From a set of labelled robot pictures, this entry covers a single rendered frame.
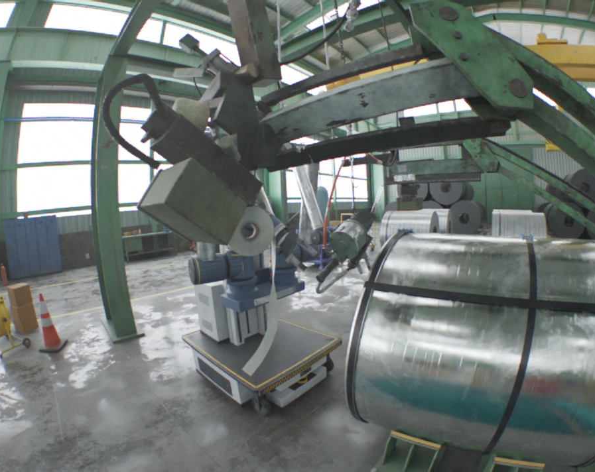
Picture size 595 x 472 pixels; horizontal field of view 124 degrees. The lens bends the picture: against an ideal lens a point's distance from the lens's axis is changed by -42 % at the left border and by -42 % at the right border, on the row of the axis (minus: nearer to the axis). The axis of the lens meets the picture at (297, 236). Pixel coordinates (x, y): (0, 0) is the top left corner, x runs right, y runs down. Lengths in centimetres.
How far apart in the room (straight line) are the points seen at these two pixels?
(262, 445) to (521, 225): 587
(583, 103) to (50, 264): 1028
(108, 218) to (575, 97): 381
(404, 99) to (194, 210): 52
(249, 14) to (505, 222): 600
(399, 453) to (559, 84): 192
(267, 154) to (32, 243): 946
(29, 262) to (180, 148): 948
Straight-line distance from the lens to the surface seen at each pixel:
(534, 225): 638
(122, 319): 382
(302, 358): 224
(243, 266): 195
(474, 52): 66
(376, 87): 66
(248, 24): 95
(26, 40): 1154
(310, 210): 202
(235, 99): 83
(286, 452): 196
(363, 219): 130
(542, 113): 69
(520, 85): 66
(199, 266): 186
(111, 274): 366
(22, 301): 485
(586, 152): 75
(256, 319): 264
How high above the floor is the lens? 152
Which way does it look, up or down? 6 degrees down
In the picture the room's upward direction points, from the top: 2 degrees counter-clockwise
